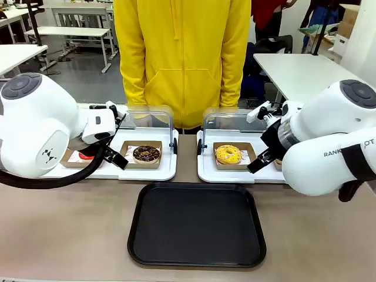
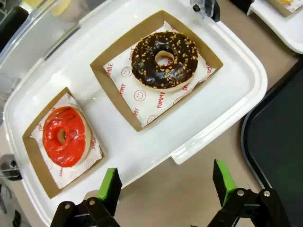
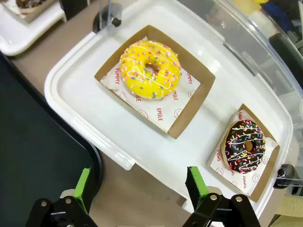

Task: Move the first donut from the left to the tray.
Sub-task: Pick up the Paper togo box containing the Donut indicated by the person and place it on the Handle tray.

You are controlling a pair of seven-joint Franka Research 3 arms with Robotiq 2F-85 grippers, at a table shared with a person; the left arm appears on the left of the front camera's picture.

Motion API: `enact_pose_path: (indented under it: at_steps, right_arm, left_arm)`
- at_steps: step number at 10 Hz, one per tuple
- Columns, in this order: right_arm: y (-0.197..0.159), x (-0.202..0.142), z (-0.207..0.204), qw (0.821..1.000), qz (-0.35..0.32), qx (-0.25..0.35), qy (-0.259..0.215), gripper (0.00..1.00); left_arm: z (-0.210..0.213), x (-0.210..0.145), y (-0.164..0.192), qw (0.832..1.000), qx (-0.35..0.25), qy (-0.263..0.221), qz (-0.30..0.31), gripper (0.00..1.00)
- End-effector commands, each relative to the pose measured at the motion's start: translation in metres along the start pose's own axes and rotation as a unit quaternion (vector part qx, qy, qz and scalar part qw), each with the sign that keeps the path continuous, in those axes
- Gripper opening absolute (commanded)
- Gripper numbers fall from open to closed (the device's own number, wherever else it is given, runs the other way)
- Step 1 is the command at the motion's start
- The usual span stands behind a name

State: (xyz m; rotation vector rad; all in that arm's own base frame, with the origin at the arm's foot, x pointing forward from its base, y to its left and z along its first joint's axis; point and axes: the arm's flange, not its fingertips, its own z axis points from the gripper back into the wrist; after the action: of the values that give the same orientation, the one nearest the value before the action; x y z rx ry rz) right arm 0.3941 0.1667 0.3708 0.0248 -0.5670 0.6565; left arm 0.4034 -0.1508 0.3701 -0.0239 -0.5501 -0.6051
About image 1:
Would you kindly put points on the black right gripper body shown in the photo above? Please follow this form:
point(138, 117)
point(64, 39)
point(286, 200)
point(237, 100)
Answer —
point(274, 138)

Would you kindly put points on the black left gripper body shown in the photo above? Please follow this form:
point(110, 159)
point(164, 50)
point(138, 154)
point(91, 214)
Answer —
point(101, 147)

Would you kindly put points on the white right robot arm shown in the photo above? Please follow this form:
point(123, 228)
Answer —
point(317, 123)

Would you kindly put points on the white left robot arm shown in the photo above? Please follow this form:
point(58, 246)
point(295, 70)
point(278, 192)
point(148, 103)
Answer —
point(35, 117)

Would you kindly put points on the red glazed donut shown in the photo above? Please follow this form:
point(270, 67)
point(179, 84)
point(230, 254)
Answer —
point(85, 156)

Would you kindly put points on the brown cardboard donut box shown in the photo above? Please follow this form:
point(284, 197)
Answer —
point(141, 166)
point(69, 163)
point(278, 166)
point(235, 167)

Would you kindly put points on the chocolate glazed donut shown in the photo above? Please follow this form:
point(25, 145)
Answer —
point(146, 154)

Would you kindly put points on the yellow sprinkled donut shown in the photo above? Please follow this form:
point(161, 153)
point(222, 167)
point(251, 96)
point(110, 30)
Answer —
point(228, 154)

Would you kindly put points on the white display tray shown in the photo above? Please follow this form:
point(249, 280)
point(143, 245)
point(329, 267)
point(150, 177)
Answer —
point(205, 173)
point(147, 174)

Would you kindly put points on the black serving tray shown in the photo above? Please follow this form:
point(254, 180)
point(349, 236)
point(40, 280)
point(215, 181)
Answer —
point(196, 224)

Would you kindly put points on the clear plastic display lid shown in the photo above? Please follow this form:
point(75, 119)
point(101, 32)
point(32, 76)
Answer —
point(164, 120)
point(211, 123)

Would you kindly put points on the large white table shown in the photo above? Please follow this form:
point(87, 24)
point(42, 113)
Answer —
point(299, 70)

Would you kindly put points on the black office chair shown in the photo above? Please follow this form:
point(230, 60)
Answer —
point(274, 44)

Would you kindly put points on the white storage box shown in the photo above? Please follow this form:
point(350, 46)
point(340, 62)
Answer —
point(340, 44)

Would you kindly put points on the black pole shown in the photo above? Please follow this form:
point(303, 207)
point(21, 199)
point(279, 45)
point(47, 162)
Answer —
point(320, 32)
point(33, 23)

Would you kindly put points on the person in yellow hoodie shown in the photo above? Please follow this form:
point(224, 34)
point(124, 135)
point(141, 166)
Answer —
point(182, 58)

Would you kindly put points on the white bench table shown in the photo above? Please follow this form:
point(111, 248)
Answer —
point(67, 31)

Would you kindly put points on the person in red shirt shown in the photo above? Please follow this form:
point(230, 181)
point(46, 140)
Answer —
point(267, 14)

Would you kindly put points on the white table with black pole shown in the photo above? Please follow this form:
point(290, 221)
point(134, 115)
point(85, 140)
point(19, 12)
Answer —
point(17, 55)

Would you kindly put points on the blue jacket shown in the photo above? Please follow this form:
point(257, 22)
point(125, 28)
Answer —
point(320, 17)

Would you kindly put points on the white long table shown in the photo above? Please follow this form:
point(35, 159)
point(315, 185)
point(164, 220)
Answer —
point(82, 7)

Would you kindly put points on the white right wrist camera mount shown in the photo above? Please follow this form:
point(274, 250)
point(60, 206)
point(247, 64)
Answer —
point(255, 114)

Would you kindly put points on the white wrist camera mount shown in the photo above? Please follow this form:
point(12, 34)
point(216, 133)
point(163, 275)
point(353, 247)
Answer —
point(111, 106)
point(255, 114)

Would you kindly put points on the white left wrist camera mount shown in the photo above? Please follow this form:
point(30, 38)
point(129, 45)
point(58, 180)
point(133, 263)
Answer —
point(111, 106)

